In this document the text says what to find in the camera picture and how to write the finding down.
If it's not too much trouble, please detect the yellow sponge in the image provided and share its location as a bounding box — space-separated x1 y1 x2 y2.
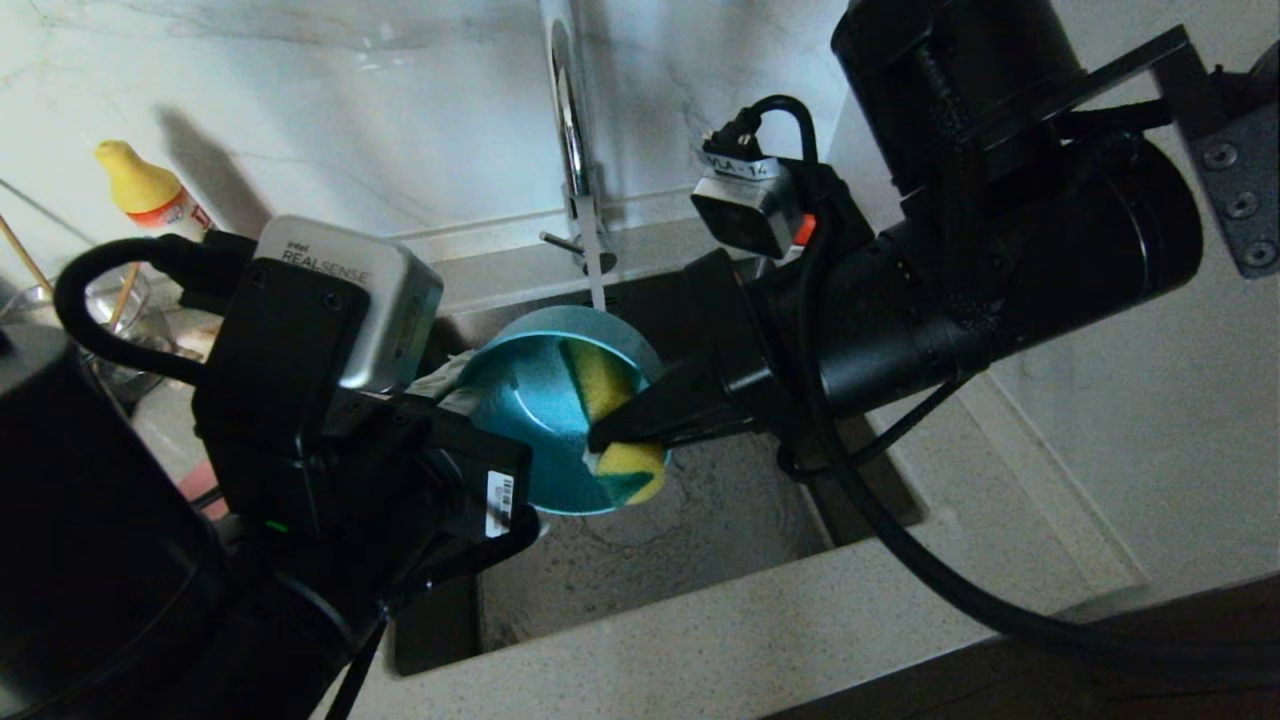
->
557 338 669 508

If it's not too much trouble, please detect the teal blue bowl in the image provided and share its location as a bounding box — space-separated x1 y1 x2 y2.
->
453 305 667 516

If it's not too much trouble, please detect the wooden chopstick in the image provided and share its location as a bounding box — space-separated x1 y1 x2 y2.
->
108 262 141 331
0 215 51 293

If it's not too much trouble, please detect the orange detergent bottle yellow cap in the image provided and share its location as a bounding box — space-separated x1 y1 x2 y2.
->
95 140 216 241

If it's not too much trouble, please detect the stainless steel sink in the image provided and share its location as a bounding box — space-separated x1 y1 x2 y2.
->
393 257 926 677

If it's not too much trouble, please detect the chrome faucet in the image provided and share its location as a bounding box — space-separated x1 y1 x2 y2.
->
538 0 618 311

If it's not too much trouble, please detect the clear glass pot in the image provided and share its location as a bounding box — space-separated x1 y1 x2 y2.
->
10 270 173 401

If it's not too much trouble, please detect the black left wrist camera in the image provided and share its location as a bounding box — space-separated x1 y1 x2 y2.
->
193 215 444 541

